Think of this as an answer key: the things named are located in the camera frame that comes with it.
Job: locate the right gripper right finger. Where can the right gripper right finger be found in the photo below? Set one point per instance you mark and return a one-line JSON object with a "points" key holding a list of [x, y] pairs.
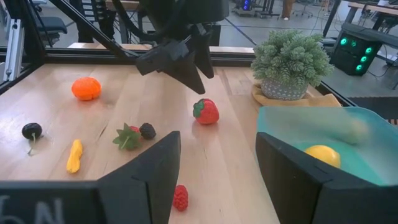
{"points": [[304, 199]]}

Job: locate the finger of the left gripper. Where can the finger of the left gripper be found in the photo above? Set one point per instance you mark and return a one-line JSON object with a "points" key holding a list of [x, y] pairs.
{"points": [[186, 71], [205, 53]]}

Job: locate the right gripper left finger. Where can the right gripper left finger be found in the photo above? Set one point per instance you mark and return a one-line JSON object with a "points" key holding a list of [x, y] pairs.
{"points": [[140, 193]]}

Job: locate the yellow toy lemon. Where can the yellow toy lemon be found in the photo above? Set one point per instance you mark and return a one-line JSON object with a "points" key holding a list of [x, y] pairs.
{"points": [[323, 154]]}

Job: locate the small leafy toy strawberry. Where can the small leafy toy strawberry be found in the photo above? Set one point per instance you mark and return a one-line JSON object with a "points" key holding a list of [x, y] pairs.
{"points": [[126, 138]]}

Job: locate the black toy blackberry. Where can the black toy blackberry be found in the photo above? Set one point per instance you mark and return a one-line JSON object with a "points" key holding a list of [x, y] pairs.
{"points": [[147, 131]]}

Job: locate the ridged orange toy tangerine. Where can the ridged orange toy tangerine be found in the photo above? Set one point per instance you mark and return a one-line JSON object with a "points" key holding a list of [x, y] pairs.
{"points": [[86, 88]]}

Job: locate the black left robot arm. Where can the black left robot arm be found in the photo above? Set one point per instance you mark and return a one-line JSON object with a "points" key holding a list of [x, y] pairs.
{"points": [[199, 9]]}

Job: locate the teal translucent tupperware container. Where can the teal translucent tupperware container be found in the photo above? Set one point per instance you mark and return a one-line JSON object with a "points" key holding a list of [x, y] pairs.
{"points": [[280, 121]]}

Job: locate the black cube cabinet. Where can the black cube cabinet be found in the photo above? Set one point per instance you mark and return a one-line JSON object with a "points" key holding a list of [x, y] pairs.
{"points": [[216, 35]]}

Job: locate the small red strawberry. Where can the small red strawberry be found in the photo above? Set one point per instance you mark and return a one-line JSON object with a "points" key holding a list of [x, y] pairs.
{"points": [[180, 197]]}

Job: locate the black computer blue lights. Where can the black computer blue lights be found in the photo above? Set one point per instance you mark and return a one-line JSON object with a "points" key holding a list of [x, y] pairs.
{"points": [[245, 4]]}

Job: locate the wooden workbench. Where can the wooden workbench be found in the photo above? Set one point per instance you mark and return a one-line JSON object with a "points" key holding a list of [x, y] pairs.
{"points": [[124, 4]]}

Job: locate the yellow toy pepper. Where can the yellow toy pepper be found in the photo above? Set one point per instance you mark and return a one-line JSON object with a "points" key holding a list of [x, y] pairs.
{"points": [[74, 155]]}

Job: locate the green faux plant in pot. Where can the green faux plant in pot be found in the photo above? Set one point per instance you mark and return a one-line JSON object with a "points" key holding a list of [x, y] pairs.
{"points": [[289, 59]]}

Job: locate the black box white labels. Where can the black box white labels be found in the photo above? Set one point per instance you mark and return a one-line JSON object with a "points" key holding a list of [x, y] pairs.
{"points": [[93, 9]]}

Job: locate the person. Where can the person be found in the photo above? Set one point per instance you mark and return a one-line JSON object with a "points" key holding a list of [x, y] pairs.
{"points": [[287, 9]]}

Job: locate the black orange-striped floor mat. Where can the black orange-striped floor mat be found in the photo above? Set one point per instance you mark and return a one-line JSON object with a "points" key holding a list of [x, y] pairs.
{"points": [[373, 107]]}

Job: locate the black office chair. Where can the black office chair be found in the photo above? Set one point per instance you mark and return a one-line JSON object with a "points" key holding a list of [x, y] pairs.
{"points": [[51, 25]]}

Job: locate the black toy cherry with stem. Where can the black toy cherry with stem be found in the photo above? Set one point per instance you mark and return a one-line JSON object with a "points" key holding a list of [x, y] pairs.
{"points": [[31, 130]]}

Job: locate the black computer green lights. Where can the black computer green lights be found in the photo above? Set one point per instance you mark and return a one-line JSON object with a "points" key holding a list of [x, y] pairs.
{"points": [[354, 53]]}

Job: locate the grey desk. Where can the grey desk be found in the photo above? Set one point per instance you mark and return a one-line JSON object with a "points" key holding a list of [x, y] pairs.
{"points": [[385, 11]]}

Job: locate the silver aluminium bracket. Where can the silver aluminium bracket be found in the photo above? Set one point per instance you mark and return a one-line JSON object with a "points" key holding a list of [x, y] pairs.
{"points": [[13, 49]]}

